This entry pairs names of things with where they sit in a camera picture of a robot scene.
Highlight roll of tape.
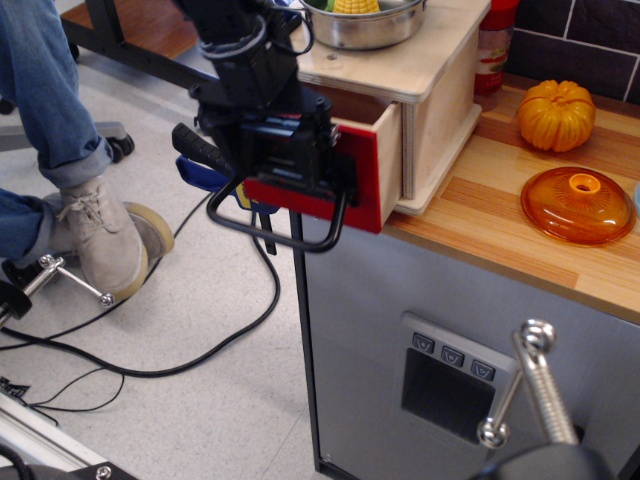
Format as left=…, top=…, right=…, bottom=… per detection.
left=114, top=202, right=175, bottom=301

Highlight blue jeans leg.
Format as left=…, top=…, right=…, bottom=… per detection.
left=1, top=1, right=112, bottom=265

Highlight thick black cable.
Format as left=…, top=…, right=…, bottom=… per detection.
left=0, top=192, right=282, bottom=379

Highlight black table frame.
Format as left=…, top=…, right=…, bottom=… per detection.
left=61, top=0, right=211, bottom=89

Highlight aluminium profile rail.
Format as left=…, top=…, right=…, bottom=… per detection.
left=1, top=392, right=135, bottom=479

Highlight silver screw clamp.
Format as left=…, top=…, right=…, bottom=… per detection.
left=1, top=254, right=116, bottom=328
left=476, top=319, right=579, bottom=449

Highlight stainless steel pot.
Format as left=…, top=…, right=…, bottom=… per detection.
left=301, top=1, right=427, bottom=50

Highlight silver screw clamp left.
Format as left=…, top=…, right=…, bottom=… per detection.
left=1, top=254, right=116, bottom=328

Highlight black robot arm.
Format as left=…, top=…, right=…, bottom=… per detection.
left=177, top=1, right=340, bottom=200

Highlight thin black cable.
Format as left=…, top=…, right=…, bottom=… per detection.
left=0, top=368, right=126, bottom=426

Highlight silver screw clamp right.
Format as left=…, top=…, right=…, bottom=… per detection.
left=476, top=319, right=579, bottom=449

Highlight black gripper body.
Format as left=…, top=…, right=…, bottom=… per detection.
left=189, top=34, right=332, bottom=130

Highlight grey toy kitchen cabinet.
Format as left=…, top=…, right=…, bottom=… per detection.
left=295, top=228, right=639, bottom=479

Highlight red capped spice jar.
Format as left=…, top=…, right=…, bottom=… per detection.
left=474, top=0, right=520, bottom=111

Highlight office chair base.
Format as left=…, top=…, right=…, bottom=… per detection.
left=1, top=98, right=135, bottom=163

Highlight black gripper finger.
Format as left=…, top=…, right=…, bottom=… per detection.
left=241, top=117, right=336, bottom=196
left=194, top=117, right=260, bottom=178

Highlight orange transparent pot lid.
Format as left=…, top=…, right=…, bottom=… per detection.
left=520, top=167, right=636, bottom=246

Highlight yellow toy corn cob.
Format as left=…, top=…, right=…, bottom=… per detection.
left=331, top=0, right=381, bottom=15

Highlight orange toy pumpkin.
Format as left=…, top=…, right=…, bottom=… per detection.
left=517, top=80, right=597, bottom=153

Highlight beige sneaker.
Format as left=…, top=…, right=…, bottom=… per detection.
left=48, top=176, right=148, bottom=301

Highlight plywood box housing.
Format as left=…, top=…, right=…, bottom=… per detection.
left=298, top=1, right=491, bottom=215

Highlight wooden drawer with red front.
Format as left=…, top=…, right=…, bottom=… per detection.
left=205, top=82, right=404, bottom=254

